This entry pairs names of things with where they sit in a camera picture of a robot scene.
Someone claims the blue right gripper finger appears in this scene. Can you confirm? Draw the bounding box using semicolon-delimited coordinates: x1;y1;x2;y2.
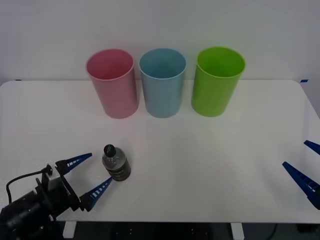
303;140;320;155
282;161;320;211

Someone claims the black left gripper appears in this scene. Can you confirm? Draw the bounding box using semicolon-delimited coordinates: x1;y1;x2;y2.
36;152;113;218

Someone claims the dark drink bottle black cap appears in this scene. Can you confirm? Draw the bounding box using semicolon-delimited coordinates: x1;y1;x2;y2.
101;143;132;183

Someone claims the white table leg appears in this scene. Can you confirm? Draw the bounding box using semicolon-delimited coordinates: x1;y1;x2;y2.
62;221;77;239
230;222;245;240

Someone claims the pink plastic bin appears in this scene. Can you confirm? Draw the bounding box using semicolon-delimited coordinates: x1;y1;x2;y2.
85;48;140;120

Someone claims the pale blue plastic bin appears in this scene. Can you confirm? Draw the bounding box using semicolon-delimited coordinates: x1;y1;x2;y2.
138;47;187;119

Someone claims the green plastic bin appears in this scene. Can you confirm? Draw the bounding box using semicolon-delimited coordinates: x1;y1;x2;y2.
191;46;247;118

